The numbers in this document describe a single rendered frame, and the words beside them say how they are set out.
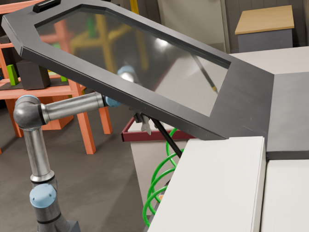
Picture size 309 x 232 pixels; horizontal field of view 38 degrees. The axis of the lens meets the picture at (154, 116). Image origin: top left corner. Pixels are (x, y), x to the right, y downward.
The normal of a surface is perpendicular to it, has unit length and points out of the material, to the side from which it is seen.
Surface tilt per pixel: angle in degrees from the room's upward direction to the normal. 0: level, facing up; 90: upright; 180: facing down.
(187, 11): 90
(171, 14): 90
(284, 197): 0
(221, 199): 0
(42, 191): 7
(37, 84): 90
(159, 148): 90
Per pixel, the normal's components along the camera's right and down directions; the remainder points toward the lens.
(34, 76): -0.28, 0.40
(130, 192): -0.17, -0.92
